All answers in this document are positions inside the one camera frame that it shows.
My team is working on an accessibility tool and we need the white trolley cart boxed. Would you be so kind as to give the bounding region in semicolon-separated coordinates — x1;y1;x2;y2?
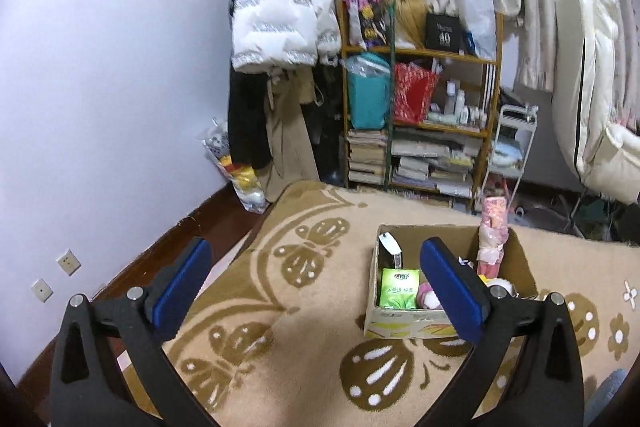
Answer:
484;103;539;229

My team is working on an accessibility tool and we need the green tissue pack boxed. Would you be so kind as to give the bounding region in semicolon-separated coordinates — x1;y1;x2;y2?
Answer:
378;267;422;311

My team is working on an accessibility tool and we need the white folded mattress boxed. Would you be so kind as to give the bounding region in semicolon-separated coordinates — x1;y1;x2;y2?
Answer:
554;0;640;206

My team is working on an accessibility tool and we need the plastic bag of toys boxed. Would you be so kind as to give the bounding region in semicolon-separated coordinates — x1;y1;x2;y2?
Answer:
201;118;269;215

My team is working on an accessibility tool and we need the beige trench coat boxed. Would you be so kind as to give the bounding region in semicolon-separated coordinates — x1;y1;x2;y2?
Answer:
261;68;325;204

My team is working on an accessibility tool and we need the blonde wig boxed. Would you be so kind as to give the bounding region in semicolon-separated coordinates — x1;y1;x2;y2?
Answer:
391;0;432;51

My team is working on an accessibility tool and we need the pile of books and magazines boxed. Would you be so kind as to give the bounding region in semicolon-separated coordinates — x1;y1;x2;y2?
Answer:
389;138;477;199

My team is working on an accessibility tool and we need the dark hanging garment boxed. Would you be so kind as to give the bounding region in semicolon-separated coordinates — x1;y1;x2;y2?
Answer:
304;61;347;182

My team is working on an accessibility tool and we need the beige patterned blanket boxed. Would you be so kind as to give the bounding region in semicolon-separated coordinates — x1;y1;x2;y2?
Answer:
119;179;640;427

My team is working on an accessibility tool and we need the pink plush toy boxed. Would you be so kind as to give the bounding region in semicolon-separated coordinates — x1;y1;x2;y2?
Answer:
416;281;444;311

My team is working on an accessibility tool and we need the black coat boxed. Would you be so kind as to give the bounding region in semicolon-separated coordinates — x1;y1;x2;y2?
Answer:
226;68;274;172

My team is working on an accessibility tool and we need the red patterned bag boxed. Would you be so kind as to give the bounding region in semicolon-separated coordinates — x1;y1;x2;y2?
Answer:
392;61;442;126

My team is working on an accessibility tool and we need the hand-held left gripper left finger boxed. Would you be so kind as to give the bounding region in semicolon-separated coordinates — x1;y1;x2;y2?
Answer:
47;236;217;427

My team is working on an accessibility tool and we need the teal bag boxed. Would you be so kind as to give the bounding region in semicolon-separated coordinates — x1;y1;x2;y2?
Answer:
346;53;392;131

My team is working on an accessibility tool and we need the wall outlet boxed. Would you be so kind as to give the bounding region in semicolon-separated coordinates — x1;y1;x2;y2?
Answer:
56;249;82;277
30;278;55;304

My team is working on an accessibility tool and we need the person's leg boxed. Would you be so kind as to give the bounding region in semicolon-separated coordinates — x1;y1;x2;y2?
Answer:
582;367;629;427

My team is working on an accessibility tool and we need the group of cosmetic bottles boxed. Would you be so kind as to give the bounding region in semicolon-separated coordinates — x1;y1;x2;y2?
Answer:
426;78;489;131

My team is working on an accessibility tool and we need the black box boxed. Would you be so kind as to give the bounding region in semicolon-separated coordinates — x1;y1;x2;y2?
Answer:
424;12;467;54

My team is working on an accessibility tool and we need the green pole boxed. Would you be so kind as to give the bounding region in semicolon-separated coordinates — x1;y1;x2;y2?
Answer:
384;1;398;191

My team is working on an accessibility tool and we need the purple and yellow printed cloth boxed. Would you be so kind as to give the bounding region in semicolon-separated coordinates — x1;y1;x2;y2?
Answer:
341;0;392;48

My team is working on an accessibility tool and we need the wooden shelf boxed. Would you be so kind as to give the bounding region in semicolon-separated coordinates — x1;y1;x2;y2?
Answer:
336;0;504;214

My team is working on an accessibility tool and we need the white plastic bag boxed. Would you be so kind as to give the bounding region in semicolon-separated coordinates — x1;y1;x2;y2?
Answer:
462;13;497;61

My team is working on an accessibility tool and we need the small white carton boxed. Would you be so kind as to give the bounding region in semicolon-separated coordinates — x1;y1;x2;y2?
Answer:
378;231;404;270

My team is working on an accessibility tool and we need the cardboard box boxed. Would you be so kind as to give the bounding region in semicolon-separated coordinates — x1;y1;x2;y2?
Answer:
363;223;539;341

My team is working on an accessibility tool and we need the stack of old books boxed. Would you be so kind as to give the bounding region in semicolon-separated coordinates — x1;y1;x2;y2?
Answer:
346;128;389;186

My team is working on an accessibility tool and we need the pink patterned bundle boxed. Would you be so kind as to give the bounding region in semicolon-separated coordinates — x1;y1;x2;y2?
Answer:
476;193;512;279

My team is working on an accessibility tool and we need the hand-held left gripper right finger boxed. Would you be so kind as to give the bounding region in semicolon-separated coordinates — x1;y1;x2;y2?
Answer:
414;236;586;427

